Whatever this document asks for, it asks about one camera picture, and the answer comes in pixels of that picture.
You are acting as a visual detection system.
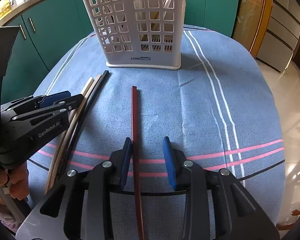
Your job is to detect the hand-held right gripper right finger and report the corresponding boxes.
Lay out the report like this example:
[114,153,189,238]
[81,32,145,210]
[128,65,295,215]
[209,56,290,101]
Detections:
[163,136,281,240]

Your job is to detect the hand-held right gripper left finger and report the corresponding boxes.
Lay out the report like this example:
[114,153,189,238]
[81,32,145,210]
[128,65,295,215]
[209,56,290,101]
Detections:
[15,137,133,240]

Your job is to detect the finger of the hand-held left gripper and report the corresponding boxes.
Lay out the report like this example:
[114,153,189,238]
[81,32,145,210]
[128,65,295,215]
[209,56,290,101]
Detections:
[14,94,84,120]
[1,92,72,114]

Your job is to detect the beige chopstick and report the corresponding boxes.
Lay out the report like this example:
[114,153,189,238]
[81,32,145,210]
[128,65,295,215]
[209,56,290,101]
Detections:
[44,77,95,195]

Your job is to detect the brown chopstick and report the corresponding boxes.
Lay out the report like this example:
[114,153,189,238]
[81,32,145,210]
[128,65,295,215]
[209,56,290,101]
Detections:
[150,0,174,49]
[50,74,102,183]

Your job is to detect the black ridged chopstick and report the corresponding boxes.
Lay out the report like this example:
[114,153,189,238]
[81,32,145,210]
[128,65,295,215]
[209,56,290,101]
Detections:
[59,70,110,178]

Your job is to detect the dark red chopstick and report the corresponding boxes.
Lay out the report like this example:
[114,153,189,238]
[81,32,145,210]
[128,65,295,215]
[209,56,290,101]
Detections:
[131,86,146,240]

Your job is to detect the white plastic utensil basket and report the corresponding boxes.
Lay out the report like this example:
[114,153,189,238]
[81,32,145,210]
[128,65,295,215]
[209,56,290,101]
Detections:
[77,0,188,70]

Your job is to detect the person's left hand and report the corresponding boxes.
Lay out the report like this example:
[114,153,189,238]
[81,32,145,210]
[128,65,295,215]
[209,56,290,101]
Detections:
[0,166,30,205]

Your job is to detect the blue striped tablecloth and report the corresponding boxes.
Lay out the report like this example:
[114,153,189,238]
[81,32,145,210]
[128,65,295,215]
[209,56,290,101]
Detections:
[27,24,287,240]

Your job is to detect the teal base cabinets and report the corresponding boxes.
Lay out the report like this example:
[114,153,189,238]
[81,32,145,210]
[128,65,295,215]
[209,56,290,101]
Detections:
[1,0,240,105]

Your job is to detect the yellow packet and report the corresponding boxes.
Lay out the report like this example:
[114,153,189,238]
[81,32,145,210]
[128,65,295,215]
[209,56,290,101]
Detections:
[0,1,11,20]

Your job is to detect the wooden framed glass door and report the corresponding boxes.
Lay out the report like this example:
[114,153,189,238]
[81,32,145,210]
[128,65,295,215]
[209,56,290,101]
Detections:
[231,0,275,58]

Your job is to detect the silver refrigerator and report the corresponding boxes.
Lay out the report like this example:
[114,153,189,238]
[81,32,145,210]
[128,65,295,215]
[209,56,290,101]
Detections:
[255,0,300,73]

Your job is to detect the grey cable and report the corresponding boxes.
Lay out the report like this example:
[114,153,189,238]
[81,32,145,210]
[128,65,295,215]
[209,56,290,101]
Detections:
[0,185,25,223]

